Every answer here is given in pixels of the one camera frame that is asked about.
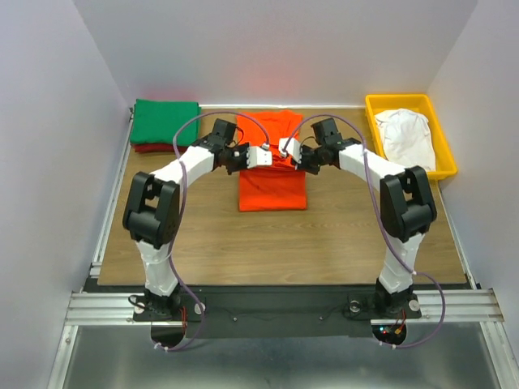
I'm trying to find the white t shirt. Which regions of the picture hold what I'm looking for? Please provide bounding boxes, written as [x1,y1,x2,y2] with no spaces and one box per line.
[375,109,436,172]

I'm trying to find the yellow plastic bin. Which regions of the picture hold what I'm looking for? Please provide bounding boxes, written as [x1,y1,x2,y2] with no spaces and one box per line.
[365,93,457,181]

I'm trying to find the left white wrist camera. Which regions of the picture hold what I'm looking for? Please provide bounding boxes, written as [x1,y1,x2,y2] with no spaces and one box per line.
[247,146,272,169]

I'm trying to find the folded green t shirt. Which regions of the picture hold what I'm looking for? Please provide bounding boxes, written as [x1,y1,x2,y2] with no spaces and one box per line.
[130,99,201,146]

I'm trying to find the aluminium rail frame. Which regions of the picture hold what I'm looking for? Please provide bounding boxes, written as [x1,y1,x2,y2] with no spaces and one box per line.
[46,288,506,389]

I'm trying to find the folded dark red t shirt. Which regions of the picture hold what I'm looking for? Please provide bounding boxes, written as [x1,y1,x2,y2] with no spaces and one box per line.
[132,143,174,153]

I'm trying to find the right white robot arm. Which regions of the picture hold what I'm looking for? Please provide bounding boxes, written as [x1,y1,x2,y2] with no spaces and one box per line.
[279,115,437,316]

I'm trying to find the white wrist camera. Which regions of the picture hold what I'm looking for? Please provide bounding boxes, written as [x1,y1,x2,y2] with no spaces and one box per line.
[247,146,272,169]
[278,138,302,163]

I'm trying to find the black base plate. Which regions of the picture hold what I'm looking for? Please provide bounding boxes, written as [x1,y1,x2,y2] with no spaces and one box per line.
[128,284,422,344]

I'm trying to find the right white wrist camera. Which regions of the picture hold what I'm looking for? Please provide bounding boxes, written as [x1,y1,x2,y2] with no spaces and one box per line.
[278,138,302,163]

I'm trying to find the orange t shirt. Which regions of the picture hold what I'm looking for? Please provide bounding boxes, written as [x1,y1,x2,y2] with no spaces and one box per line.
[238,110,307,212]

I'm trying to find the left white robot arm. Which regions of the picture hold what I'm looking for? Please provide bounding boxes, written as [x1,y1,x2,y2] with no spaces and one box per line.
[122,119,248,319]

